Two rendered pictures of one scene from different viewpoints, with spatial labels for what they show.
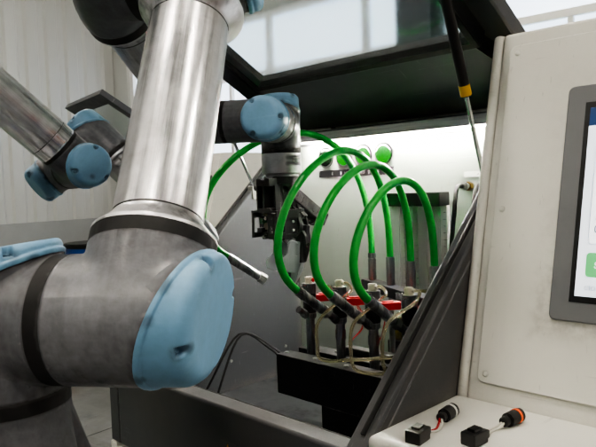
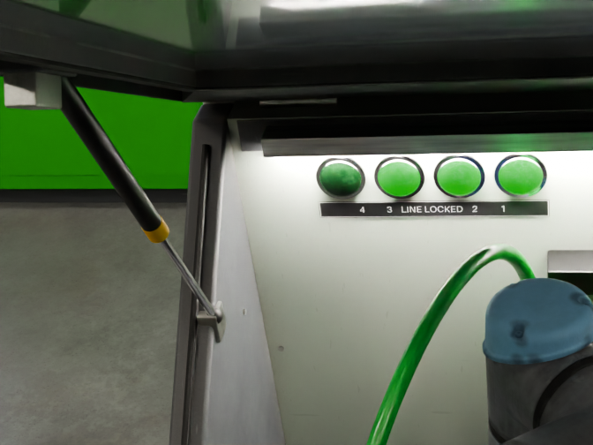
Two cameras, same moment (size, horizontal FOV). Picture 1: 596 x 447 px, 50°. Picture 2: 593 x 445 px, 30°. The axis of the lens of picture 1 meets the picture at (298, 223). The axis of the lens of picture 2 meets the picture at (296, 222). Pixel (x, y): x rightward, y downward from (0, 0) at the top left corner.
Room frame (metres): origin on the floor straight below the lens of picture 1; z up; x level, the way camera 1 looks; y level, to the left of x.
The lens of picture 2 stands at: (0.78, 0.46, 1.95)
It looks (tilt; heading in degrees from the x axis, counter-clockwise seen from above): 32 degrees down; 330
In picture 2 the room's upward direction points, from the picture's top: 9 degrees counter-clockwise
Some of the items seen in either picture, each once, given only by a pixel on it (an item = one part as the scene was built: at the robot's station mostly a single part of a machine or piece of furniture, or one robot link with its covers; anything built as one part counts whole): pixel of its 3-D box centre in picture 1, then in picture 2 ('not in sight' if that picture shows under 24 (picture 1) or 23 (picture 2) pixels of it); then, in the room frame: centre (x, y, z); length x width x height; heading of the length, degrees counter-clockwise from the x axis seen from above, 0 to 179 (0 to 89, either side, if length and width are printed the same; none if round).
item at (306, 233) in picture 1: (298, 239); not in sight; (1.21, 0.00, 1.21); 0.05 x 0.02 x 0.09; 45
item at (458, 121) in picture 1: (386, 129); (541, 136); (1.44, -0.21, 1.43); 0.54 x 0.03 x 0.02; 45
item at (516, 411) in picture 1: (494, 426); not in sight; (0.81, -0.25, 0.99); 0.12 x 0.02 x 0.02; 130
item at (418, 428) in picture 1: (434, 422); not in sight; (0.84, -0.17, 0.99); 0.12 x 0.02 x 0.02; 141
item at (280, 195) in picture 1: (280, 208); not in sight; (1.21, 0.03, 1.27); 0.09 x 0.08 x 0.12; 135
